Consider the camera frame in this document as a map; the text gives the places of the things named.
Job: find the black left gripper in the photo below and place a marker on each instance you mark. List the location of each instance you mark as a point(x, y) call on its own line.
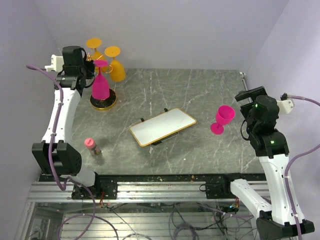
point(91, 66)

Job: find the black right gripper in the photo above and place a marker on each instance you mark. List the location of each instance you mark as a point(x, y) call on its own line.
point(253, 93)

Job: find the pink wine glass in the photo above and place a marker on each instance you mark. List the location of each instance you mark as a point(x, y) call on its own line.
point(224, 115)
point(100, 87)

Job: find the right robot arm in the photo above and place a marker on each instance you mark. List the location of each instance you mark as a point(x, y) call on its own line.
point(272, 150)

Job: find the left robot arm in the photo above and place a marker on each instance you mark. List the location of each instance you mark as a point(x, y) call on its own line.
point(54, 154)

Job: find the yellow wine glass rear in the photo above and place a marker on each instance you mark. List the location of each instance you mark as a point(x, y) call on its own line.
point(94, 43)

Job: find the yellow wine glass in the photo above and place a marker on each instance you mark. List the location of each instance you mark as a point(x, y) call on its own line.
point(118, 73)
point(94, 43)

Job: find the yellow wine glass front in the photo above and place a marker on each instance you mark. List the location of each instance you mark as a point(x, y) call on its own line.
point(118, 73)

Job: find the small bottle pink cap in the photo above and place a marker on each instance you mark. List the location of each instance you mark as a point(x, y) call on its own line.
point(92, 146)

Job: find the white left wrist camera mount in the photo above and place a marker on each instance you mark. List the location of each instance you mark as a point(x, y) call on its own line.
point(56, 64)

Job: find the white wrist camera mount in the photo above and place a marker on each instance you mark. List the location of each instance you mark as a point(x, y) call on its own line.
point(285, 104)
point(56, 64)

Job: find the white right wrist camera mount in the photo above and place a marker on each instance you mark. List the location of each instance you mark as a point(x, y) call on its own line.
point(285, 104)

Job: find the gold wire wine glass rack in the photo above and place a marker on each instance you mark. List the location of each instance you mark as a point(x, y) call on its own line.
point(106, 103)

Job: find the black wire tablet stand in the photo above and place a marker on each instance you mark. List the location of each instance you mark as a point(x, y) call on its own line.
point(164, 138)

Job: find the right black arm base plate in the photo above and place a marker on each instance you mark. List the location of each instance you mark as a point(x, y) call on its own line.
point(220, 189)

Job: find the white tablet yellow frame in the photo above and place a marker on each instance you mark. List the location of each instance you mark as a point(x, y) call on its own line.
point(161, 126)

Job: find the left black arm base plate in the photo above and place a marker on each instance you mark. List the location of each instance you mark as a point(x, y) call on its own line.
point(107, 189)

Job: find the aluminium mounting rail frame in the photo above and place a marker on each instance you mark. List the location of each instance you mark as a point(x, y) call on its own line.
point(150, 190)

